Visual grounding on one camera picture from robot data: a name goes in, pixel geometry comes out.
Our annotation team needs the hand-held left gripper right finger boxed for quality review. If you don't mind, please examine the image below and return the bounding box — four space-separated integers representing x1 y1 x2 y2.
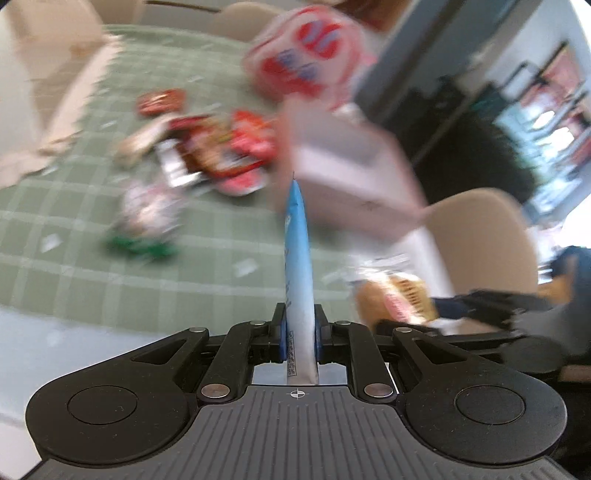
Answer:
314 303 468 404

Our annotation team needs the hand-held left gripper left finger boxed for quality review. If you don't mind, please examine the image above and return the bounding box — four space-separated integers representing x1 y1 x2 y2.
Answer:
131 302 289 405

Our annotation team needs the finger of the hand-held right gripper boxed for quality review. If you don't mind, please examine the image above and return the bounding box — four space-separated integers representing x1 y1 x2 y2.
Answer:
434 288 555 324
375 320 511 347

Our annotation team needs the yellow-brown snack packet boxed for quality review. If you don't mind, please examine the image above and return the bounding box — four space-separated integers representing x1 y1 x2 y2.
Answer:
353 270 439 330

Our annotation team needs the blue snack packet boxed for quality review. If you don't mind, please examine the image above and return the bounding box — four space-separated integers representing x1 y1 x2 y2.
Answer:
277 173 320 386

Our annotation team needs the pink cardboard box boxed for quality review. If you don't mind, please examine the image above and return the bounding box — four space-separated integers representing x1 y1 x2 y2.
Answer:
268 99 430 245

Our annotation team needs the magenta snack bag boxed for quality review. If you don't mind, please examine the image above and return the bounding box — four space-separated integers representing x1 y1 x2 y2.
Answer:
156 115 242 186

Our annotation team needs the long red snack packet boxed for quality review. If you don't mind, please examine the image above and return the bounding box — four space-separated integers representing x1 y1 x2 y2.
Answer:
231 110 279 160

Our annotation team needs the beige chair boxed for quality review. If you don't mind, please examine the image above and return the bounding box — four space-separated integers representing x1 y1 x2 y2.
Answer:
210 1 278 31
0 0 123 185
422 188 541 301

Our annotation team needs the dark fuzzy object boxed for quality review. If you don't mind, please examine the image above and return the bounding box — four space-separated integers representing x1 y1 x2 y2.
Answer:
413 115 537 208

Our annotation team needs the green and white snack packet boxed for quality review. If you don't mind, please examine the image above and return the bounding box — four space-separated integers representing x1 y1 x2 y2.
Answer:
104 180 185 260

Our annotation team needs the green checked tablecloth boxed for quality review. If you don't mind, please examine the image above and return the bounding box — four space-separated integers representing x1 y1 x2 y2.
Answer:
0 25 370 319

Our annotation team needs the beige snack packet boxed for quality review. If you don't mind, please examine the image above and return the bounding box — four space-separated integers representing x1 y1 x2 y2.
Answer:
115 124 163 165

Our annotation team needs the small red snack packet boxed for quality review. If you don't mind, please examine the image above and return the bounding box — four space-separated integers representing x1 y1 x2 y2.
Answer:
137 89 188 116

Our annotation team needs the large cartoon snack bag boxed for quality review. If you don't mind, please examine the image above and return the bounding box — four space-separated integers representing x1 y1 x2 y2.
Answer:
242 4 379 114

